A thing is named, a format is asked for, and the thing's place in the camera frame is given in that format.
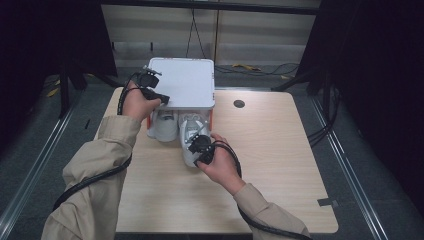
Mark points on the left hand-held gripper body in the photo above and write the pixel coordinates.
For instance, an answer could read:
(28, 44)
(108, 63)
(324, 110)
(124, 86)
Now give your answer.
(146, 81)

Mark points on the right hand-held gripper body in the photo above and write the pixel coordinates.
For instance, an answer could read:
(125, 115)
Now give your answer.
(204, 145)

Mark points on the white sneaker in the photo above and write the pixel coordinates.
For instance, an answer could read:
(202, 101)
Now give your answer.
(186, 131)
(165, 128)

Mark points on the white two-tier shoe rack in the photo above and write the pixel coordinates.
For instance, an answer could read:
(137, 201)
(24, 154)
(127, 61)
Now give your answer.
(186, 81)

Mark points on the person's left hand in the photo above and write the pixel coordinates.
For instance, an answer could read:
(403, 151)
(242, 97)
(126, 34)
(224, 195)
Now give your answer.
(136, 105)

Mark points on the person's right hand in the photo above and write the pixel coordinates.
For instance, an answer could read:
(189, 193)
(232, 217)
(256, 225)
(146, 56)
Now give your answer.
(225, 166)

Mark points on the round dark table grommet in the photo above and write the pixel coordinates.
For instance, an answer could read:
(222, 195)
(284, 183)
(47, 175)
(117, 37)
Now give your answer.
(239, 103)

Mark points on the black stand leg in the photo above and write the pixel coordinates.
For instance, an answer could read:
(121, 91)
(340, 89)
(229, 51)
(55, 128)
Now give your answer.
(290, 83)
(64, 90)

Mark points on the yellow floor tape strip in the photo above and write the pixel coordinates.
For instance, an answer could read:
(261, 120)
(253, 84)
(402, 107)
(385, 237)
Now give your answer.
(52, 92)
(246, 67)

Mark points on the black overhead beam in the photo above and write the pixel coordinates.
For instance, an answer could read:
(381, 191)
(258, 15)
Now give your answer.
(206, 6)

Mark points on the black curtain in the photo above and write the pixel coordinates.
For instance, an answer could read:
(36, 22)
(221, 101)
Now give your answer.
(40, 50)
(380, 66)

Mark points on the grey tape patch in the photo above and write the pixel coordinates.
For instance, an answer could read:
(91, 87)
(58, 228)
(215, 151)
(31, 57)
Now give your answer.
(326, 202)

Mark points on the metal floor rail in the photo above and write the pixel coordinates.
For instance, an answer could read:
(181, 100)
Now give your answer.
(40, 156)
(353, 173)

